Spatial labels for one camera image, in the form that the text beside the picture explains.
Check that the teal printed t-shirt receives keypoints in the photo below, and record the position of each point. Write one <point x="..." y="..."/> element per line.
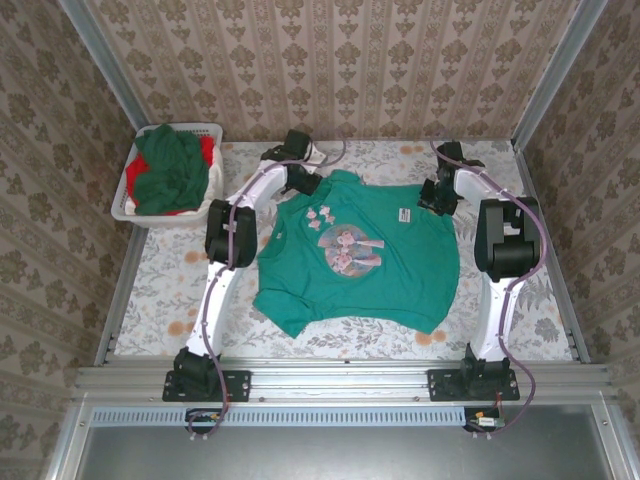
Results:
<point x="380" y="290"/>

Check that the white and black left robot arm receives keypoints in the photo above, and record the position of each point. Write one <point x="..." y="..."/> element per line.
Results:
<point x="215" y="305"/>

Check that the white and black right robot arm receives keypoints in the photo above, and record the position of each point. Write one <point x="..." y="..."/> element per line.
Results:
<point x="500" y="310"/>

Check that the dark green t-shirt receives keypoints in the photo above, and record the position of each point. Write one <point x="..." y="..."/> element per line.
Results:
<point x="172" y="170"/>

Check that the floral table covering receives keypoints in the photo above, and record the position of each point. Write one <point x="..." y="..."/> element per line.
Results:
<point x="165" y="270"/>

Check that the red t-shirt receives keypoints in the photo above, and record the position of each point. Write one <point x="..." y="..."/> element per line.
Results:
<point x="136" y="175"/>

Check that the white plastic laundry basket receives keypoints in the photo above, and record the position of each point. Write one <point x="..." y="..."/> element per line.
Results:
<point x="122" y="210"/>

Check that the grey metal panel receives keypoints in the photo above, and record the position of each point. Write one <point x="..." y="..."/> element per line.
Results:
<point x="350" y="450"/>

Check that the aluminium frame post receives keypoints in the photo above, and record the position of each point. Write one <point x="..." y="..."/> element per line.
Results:
<point x="555" y="75"/>
<point x="114" y="75"/>

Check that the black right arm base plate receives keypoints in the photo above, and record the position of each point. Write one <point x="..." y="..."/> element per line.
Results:
<point x="442" y="385"/>

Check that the aluminium mounting rail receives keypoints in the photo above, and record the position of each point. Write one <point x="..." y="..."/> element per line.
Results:
<point x="340" y="380"/>

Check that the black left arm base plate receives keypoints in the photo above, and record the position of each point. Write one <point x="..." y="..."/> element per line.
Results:
<point x="235" y="385"/>

